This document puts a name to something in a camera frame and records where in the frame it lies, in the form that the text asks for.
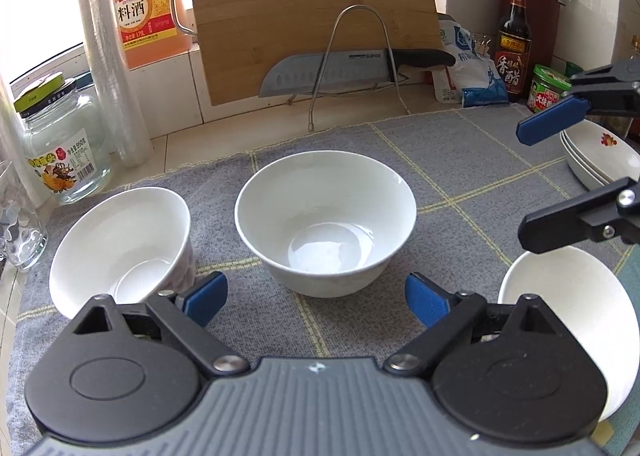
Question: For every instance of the metal wire board stand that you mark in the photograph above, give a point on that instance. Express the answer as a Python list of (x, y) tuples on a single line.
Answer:
[(359, 26)]

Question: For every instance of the dark red knife block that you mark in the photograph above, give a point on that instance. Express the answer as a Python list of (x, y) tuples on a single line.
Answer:
[(543, 20)]

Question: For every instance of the glass jar with lid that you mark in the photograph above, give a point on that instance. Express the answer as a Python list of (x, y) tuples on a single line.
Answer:
[(64, 139)]

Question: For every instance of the white blue salt bag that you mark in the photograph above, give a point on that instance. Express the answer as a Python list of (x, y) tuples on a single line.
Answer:
[(473, 80)]

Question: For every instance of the stack of white plates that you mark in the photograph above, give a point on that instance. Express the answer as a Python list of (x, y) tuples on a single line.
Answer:
[(597, 157)]

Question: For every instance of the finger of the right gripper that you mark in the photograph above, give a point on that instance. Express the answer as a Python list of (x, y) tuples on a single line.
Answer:
[(597, 216), (610, 91)]

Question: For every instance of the dark vinegar bottle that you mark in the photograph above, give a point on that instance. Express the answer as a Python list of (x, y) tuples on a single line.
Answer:
[(513, 47)]

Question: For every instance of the grey kitchen knife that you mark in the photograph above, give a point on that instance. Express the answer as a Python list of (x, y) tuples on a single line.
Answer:
[(345, 69)]

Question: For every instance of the green lid sauce jar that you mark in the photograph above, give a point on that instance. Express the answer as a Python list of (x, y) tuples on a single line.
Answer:
[(547, 88)]

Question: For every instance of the clear drinking glass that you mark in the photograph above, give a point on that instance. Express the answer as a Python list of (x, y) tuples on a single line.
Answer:
[(23, 236)]

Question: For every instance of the white bowl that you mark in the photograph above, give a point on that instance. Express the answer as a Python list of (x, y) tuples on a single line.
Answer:
[(592, 303), (325, 223), (130, 246)]

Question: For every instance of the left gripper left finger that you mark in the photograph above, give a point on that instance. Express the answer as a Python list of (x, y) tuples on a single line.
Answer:
[(182, 319)]

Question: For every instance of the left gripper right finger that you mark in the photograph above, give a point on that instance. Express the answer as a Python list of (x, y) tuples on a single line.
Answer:
[(448, 320)]

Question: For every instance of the orange cooking wine jug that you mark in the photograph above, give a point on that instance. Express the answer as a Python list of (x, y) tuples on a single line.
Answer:
[(145, 1)]

